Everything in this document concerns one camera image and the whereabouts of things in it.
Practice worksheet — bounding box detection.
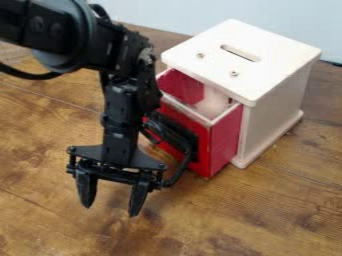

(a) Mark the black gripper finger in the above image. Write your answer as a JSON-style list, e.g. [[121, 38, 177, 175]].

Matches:
[[75, 169, 97, 208], [128, 181, 149, 217]]

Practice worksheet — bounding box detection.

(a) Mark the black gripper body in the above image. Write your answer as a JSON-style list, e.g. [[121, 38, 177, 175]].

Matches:
[[66, 84, 167, 191]]

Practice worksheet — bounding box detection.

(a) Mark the black metal drawer handle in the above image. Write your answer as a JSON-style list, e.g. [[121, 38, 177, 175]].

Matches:
[[140, 111, 197, 187]]

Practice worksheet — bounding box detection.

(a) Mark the red drawer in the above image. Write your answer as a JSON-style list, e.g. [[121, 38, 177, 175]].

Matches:
[[156, 68, 243, 178]]

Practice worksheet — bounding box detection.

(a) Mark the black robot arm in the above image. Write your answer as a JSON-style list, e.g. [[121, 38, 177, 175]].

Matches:
[[0, 0, 167, 216]]

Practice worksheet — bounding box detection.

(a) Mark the white wooden box cabinet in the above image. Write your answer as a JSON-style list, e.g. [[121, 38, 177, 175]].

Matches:
[[160, 19, 320, 168]]

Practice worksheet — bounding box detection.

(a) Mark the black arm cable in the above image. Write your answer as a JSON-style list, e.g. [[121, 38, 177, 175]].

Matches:
[[0, 61, 64, 81]]

